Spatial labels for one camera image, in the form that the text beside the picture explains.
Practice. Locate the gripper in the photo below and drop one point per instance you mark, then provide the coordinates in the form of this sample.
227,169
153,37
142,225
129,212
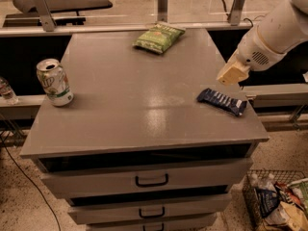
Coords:
255,52

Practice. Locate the blue rxbar blueberry bar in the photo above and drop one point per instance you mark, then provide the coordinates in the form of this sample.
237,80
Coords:
222,101

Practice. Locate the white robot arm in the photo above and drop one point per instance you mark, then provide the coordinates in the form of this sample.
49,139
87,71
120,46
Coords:
267,43

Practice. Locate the green jalapeno chip bag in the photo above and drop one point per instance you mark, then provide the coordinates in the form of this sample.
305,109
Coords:
159,38

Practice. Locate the red snack bag in basket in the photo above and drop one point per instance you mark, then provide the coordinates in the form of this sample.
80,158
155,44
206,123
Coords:
287,195

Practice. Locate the green white bag in basket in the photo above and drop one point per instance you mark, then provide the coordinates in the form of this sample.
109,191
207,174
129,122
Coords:
300,189

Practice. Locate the blue snack bag in basket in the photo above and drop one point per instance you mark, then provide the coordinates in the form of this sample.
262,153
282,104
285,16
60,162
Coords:
268,200

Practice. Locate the tan paper bag in basket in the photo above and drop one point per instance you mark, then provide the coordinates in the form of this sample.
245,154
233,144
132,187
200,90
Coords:
288,215

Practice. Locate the plastic bottle in basket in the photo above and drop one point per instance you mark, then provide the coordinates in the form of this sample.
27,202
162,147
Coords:
264,183

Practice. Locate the white green 7up can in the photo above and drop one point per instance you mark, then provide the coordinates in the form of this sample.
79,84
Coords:
54,81

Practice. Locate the clear plastic water bottle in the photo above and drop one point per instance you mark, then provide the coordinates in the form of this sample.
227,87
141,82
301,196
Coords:
6,91

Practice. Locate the right metal bracket post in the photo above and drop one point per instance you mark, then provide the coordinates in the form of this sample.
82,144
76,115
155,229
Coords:
235,14

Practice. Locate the metal bracket post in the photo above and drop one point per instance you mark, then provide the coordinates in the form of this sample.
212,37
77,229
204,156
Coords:
47,22
162,7
235,14

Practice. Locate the middle metal bracket post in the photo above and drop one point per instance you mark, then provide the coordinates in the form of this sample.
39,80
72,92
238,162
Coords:
162,7

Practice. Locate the black wire basket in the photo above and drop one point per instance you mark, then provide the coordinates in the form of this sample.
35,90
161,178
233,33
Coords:
251,199

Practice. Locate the black top drawer handle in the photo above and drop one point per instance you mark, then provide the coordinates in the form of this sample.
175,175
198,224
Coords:
142,182

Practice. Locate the black drawer handle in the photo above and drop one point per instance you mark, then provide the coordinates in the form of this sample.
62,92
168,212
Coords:
154,227
152,213
142,182

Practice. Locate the black middle drawer handle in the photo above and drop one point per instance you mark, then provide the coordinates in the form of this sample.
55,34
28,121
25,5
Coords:
152,213

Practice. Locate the black bottom drawer handle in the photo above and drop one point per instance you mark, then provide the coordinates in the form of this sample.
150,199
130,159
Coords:
154,227

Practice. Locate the left metal bracket post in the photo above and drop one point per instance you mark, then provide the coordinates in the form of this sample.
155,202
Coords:
47,22

